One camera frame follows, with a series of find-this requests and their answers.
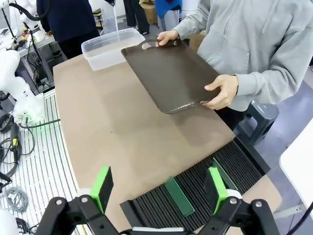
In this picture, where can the person in blue and red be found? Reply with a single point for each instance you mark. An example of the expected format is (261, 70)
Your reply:
(168, 12)

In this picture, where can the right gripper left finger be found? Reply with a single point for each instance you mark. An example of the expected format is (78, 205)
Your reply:
(102, 188)

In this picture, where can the white slatted mounting table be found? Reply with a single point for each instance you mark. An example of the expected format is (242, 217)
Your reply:
(46, 159)

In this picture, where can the person's right forearm grey sleeve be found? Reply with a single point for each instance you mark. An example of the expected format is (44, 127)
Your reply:
(193, 19)

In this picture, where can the person in grey hoodie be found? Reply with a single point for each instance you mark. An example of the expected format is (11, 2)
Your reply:
(244, 36)

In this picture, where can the person's left hand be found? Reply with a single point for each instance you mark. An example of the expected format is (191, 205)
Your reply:
(227, 90)

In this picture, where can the black slotted PCB rack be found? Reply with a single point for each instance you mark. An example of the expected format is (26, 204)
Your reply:
(156, 208)

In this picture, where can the dark brown serving tray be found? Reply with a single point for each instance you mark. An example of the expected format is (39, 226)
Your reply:
(171, 73)

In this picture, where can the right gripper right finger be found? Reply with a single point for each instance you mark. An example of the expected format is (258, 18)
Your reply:
(216, 188)

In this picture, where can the person in black trousers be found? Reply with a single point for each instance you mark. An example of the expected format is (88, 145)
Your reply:
(137, 14)

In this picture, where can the person's right hand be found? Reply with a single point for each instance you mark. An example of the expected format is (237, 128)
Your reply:
(168, 35)

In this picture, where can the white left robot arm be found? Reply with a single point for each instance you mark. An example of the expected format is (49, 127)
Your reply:
(14, 83)

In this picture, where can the clear plastic open box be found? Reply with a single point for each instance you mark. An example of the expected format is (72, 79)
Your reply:
(110, 49)

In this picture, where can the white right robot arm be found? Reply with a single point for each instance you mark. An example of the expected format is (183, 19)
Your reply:
(7, 222)

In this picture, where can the green glass plate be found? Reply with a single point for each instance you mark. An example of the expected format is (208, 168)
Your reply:
(179, 197)

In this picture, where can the dark plastic stool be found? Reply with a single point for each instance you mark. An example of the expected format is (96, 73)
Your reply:
(261, 117)

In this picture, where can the person's left forearm grey sleeve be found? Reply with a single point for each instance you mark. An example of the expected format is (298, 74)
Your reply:
(269, 88)

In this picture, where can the brown cardboard box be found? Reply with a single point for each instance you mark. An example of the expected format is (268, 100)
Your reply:
(149, 13)
(196, 42)

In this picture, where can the person in dark navy top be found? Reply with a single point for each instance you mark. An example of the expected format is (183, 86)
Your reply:
(71, 22)

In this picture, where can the white side table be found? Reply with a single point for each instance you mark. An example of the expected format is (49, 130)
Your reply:
(300, 171)

